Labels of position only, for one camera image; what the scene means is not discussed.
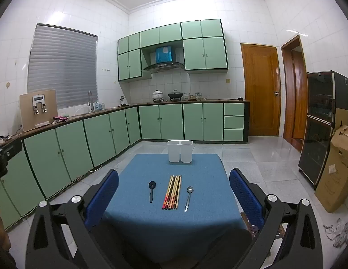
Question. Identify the blue tablecloth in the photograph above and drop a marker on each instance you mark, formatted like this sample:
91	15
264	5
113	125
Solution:
168	224

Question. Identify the pink cloth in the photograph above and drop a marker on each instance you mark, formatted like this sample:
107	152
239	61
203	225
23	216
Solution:
59	118

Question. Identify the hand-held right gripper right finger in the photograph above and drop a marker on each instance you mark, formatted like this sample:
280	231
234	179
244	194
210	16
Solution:
245	199

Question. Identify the grey window blind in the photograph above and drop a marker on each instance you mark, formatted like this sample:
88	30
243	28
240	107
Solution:
61	67

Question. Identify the cluster of glass bowls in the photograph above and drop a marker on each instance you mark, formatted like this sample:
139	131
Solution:
195	97

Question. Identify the crumpled paper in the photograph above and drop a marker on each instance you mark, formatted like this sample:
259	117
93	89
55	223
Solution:
336	232

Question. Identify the metal faucet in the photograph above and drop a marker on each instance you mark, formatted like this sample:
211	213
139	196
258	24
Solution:
90	98

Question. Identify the range hood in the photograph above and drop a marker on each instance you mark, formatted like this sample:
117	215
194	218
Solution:
164	53

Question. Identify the white two-compartment utensil holder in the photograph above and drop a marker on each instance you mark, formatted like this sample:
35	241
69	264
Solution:
174	152

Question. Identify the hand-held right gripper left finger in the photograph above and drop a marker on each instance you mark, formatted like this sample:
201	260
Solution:
102	199

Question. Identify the green kitchen base cabinets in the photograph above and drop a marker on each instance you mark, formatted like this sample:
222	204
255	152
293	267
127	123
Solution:
171	122

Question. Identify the row of wooden chopsticks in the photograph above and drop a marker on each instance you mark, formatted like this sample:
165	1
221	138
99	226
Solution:
172	193

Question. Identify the white cooking pot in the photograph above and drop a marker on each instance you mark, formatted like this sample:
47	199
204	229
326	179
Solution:
157	95

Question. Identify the small countertop kettle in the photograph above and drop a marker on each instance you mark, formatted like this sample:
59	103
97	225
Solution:
123	101

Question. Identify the black wok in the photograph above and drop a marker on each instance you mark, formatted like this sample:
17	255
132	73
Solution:
175	94

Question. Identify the beige water purifier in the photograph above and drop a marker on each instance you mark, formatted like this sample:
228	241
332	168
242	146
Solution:
28	115

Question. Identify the closed wooden door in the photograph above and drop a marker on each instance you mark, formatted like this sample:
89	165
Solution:
259	89

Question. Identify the open wooden door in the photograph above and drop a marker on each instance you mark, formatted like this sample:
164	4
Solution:
296	95

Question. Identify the black glass-front cabinet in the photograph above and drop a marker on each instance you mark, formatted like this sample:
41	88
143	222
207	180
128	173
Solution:
317	134

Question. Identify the black flat cooktop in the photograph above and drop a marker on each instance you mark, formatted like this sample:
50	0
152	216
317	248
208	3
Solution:
230	99

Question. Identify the person's left forearm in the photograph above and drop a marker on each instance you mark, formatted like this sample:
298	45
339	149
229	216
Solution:
0	229

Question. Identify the green upper kitchen cabinets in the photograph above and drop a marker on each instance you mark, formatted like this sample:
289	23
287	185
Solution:
204	53

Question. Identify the metal spoon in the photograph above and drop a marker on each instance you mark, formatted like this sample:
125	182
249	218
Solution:
188	200

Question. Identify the black spoon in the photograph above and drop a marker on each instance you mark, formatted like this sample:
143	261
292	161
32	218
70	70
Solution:
151	193

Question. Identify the cardboard box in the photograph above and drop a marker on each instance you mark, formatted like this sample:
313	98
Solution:
333	173

